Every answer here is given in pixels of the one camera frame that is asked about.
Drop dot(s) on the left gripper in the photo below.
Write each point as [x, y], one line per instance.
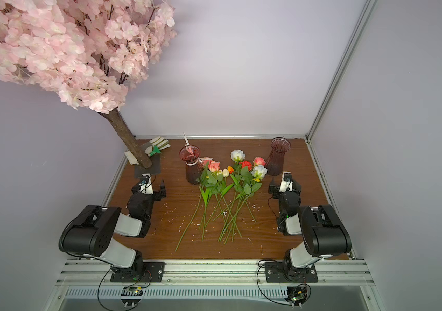
[159, 191]

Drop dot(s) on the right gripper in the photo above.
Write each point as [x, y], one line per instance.
[275, 190]

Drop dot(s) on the white rose large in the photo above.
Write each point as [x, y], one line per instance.
[246, 181]

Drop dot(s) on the pink rose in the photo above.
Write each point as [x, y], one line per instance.
[259, 161]
[214, 166]

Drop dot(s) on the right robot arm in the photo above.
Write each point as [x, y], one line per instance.
[323, 233]

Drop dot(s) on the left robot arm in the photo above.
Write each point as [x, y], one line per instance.
[91, 233]

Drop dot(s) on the right purple glass vase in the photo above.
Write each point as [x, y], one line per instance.
[275, 161]

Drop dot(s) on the red rose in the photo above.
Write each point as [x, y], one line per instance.
[242, 180]

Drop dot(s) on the left red glass vase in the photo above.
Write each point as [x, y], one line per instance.
[190, 155]

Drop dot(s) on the white rose small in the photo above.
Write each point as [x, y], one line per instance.
[238, 157]

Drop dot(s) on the orange tulip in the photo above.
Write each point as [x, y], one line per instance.
[216, 206]

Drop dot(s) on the left circuit board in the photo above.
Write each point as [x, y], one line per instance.
[131, 296]

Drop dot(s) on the circuit board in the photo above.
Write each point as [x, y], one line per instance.
[131, 296]
[298, 295]

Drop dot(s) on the right circuit board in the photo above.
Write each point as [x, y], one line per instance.
[298, 295]

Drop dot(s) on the pink blossom artificial tree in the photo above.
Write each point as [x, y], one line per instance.
[89, 52]

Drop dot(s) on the aluminium corner profile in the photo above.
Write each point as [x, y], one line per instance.
[342, 65]

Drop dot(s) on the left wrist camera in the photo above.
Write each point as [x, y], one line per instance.
[145, 184]

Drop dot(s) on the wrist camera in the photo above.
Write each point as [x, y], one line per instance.
[286, 182]
[145, 184]

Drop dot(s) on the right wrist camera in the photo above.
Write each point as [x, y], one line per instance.
[286, 182]

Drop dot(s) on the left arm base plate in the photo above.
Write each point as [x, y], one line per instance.
[140, 272]

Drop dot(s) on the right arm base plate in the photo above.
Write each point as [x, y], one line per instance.
[279, 272]

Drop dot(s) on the aluminium mounting rail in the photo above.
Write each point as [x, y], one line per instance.
[87, 279]

